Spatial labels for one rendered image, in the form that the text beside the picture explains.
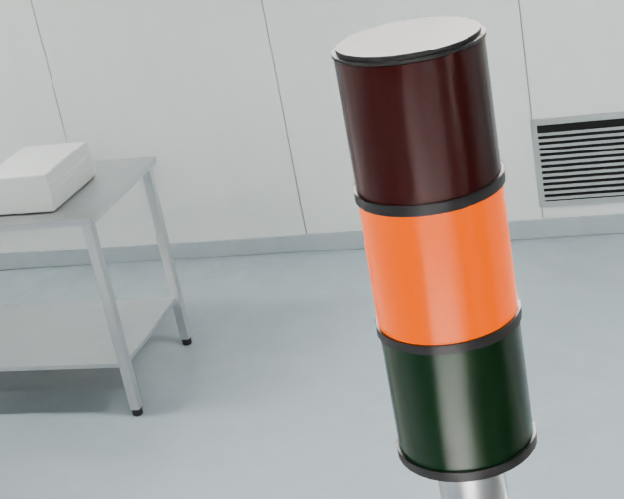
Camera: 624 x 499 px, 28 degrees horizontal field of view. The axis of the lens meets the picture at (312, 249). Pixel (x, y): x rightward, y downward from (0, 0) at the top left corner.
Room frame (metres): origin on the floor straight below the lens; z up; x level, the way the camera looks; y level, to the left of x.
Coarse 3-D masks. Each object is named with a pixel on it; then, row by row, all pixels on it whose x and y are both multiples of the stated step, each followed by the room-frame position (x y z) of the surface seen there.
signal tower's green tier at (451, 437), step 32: (384, 352) 0.38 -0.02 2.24; (480, 352) 0.36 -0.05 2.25; (512, 352) 0.37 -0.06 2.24; (416, 384) 0.37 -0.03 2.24; (448, 384) 0.36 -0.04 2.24; (480, 384) 0.36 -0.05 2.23; (512, 384) 0.37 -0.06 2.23; (416, 416) 0.37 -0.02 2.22; (448, 416) 0.36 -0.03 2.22; (480, 416) 0.36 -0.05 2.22; (512, 416) 0.37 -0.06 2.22; (416, 448) 0.37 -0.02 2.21; (448, 448) 0.37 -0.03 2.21; (480, 448) 0.36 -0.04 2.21; (512, 448) 0.37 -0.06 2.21
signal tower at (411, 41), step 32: (384, 32) 0.40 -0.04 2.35; (416, 32) 0.39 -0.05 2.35; (448, 32) 0.38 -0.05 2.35; (480, 32) 0.38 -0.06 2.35; (352, 64) 0.37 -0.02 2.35; (384, 64) 0.37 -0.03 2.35; (480, 192) 0.37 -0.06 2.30; (512, 320) 0.37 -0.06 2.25; (416, 352) 0.37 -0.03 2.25; (448, 352) 0.36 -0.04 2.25; (448, 480) 0.36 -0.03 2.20; (480, 480) 0.38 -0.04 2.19
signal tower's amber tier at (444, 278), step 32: (384, 224) 0.37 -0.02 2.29; (416, 224) 0.36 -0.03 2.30; (448, 224) 0.36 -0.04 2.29; (480, 224) 0.37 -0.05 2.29; (384, 256) 0.37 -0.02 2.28; (416, 256) 0.37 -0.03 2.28; (448, 256) 0.36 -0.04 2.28; (480, 256) 0.37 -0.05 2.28; (384, 288) 0.38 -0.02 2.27; (416, 288) 0.37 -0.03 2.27; (448, 288) 0.36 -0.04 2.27; (480, 288) 0.37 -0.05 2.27; (512, 288) 0.38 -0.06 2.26; (384, 320) 0.38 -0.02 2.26; (416, 320) 0.37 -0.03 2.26; (448, 320) 0.36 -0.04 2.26; (480, 320) 0.36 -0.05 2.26
